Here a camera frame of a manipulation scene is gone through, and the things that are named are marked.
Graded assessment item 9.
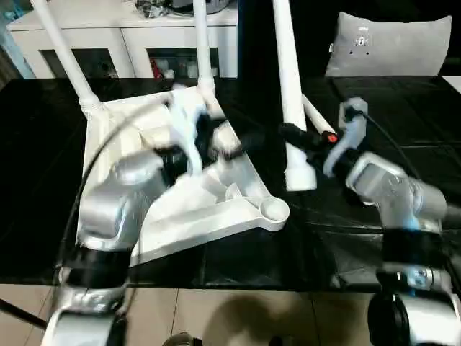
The white plastic table leg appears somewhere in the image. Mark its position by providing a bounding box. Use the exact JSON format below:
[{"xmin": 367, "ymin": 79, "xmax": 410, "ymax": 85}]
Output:
[
  {"xmin": 192, "ymin": 0, "xmax": 218, "ymax": 102},
  {"xmin": 302, "ymin": 94, "xmax": 337, "ymax": 136},
  {"xmin": 272, "ymin": 0, "xmax": 318, "ymax": 192},
  {"xmin": 30, "ymin": 0, "xmax": 106, "ymax": 113}
]

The white plastic table top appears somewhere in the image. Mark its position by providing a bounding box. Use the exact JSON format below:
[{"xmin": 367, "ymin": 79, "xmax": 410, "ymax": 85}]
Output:
[{"xmin": 77, "ymin": 86, "xmax": 291, "ymax": 268}]

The black mat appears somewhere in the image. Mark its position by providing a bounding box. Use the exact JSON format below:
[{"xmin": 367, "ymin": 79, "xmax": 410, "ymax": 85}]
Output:
[{"xmin": 0, "ymin": 74, "xmax": 461, "ymax": 292}]

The grey cushion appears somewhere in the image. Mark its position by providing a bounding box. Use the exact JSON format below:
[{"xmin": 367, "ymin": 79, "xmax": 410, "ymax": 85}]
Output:
[{"xmin": 325, "ymin": 11, "xmax": 453, "ymax": 78}]

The grey helmet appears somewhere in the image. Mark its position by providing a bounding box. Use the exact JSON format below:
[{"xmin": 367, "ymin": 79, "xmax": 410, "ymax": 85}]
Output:
[{"xmin": 171, "ymin": 0, "xmax": 230, "ymax": 15}]

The white cabinet with glass doors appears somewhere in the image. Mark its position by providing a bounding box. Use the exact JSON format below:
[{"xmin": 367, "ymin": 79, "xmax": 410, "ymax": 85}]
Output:
[{"xmin": 5, "ymin": 5, "xmax": 239, "ymax": 80}]

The white flat board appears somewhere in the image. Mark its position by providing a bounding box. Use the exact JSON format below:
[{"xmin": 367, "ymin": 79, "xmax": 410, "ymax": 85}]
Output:
[{"xmin": 441, "ymin": 74, "xmax": 461, "ymax": 93}]

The dark olive round object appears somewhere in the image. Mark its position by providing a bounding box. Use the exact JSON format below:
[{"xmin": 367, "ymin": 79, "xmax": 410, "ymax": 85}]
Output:
[{"xmin": 164, "ymin": 332, "xmax": 202, "ymax": 346}]

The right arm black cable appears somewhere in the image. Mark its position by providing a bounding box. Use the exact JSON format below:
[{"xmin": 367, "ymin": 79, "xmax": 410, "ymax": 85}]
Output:
[{"xmin": 359, "ymin": 111, "xmax": 423, "ymax": 181}]

